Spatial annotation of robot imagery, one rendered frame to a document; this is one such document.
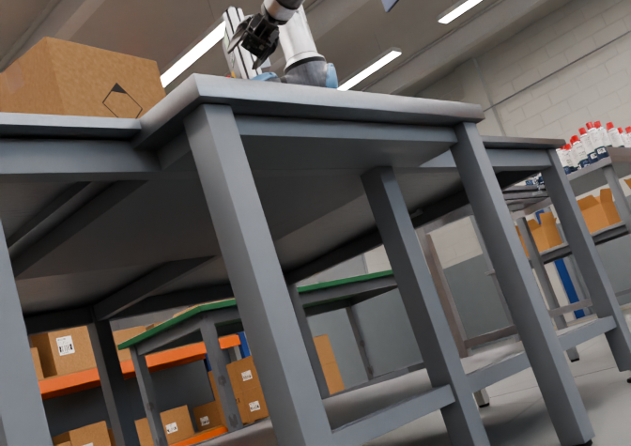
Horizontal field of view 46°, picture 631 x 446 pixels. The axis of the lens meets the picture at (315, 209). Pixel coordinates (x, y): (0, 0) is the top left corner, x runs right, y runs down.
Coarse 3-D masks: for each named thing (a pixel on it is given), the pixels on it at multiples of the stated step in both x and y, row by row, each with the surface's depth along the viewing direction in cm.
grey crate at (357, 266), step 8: (360, 256) 463; (344, 264) 449; (352, 264) 455; (360, 264) 461; (328, 272) 434; (336, 272) 440; (344, 272) 446; (352, 272) 453; (360, 272) 458; (368, 272) 464; (304, 280) 429; (312, 280) 426; (320, 280) 427; (328, 280) 432
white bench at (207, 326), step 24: (312, 288) 402; (336, 288) 424; (360, 288) 438; (384, 288) 500; (192, 312) 348; (216, 312) 357; (312, 312) 493; (144, 336) 376; (168, 336) 370; (192, 336) 419; (216, 336) 351; (360, 336) 515; (144, 360) 391; (216, 360) 346; (144, 384) 385; (216, 384) 346; (360, 384) 453
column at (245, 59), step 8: (232, 8) 235; (240, 8) 238; (224, 16) 237; (232, 16) 234; (240, 16) 236; (232, 24) 236; (232, 32) 235; (240, 48) 232; (240, 56) 233; (248, 56) 231; (240, 64) 233; (248, 64) 230; (248, 72) 231; (256, 72) 232
